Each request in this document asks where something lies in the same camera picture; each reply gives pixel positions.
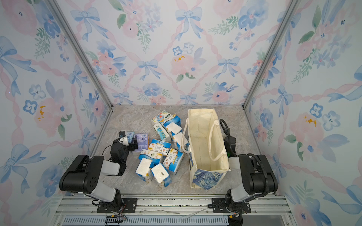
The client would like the teal tissue pack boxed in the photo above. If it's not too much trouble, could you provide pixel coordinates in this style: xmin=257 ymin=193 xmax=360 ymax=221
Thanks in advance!
xmin=153 ymin=123 xmax=171 ymax=143

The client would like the black mounting plate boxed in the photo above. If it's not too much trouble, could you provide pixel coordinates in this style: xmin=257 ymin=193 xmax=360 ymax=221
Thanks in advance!
xmin=207 ymin=198 xmax=251 ymax=215
xmin=96 ymin=198 xmax=138 ymax=214

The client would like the cream canvas tote bag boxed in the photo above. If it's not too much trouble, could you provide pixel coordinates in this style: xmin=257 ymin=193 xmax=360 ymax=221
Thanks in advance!
xmin=183 ymin=108 xmax=230 ymax=190

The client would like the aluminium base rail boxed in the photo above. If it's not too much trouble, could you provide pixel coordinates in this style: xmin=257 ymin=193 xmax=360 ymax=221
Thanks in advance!
xmin=50 ymin=194 xmax=297 ymax=226

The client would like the blue cartoon tissue pack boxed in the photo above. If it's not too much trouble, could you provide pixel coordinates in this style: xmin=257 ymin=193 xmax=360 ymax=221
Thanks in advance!
xmin=148 ymin=139 xmax=172 ymax=156
xmin=163 ymin=148 xmax=184 ymax=175
xmin=139 ymin=149 xmax=164 ymax=165

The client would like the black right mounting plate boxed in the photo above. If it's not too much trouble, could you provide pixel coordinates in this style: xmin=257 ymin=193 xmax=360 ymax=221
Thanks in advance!
xmin=207 ymin=198 xmax=251 ymax=215

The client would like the right aluminium corner post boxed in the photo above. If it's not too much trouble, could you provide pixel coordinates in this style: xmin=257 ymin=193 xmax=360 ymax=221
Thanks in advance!
xmin=243 ymin=0 xmax=300 ymax=111

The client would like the aluminium corner post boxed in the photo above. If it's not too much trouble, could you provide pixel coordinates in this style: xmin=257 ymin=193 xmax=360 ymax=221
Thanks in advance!
xmin=45 ymin=0 xmax=114 ymax=108
xmin=243 ymin=0 xmax=300 ymax=111

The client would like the blue tissue pack near bag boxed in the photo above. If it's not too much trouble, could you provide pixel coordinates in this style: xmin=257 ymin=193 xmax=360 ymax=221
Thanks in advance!
xmin=173 ymin=132 xmax=189 ymax=153

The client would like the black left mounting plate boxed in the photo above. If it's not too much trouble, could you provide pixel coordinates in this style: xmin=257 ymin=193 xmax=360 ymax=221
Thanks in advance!
xmin=96 ymin=198 xmax=138 ymax=214

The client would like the blue white tissue pack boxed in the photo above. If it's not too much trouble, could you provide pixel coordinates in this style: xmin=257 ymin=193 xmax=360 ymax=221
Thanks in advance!
xmin=151 ymin=163 xmax=172 ymax=187
xmin=136 ymin=158 xmax=154 ymax=183
xmin=162 ymin=115 xmax=183 ymax=138

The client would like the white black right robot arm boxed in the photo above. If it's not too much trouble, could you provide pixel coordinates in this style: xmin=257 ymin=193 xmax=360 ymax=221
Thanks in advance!
xmin=219 ymin=119 xmax=279 ymax=214

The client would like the light blue tissue pack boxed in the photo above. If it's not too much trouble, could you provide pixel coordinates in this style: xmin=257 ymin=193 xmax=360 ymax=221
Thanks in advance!
xmin=126 ymin=131 xmax=135 ymax=144

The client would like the blue white tissue pack front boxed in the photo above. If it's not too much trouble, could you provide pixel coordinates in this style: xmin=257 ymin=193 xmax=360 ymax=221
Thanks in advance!
xmin=151 ymin=163 xmax=172 ymax=187

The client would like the left aluminium corner post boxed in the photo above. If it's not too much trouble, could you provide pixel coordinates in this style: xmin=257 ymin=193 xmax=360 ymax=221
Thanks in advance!
xmin=45 ymin=0 xmax=114 ymax=108

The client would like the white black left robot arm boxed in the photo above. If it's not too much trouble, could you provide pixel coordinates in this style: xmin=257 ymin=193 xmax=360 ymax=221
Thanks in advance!
xmin=59 ymin=139 xmax=138 ymax=214

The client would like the blue white tissue pack back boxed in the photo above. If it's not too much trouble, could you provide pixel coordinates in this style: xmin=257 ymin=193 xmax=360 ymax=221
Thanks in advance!
xmin=162 ymin=115 xmax=183 ymax=138

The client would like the purple tissue pack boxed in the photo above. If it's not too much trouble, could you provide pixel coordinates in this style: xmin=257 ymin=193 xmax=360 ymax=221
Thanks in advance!
xmin=134 ymin=133 xmax=149 ymax=152

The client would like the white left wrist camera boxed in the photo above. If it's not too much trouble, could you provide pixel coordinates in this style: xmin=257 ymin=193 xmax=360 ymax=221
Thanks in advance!
xmin=118 ymin=131 xmax=129 ymax=146

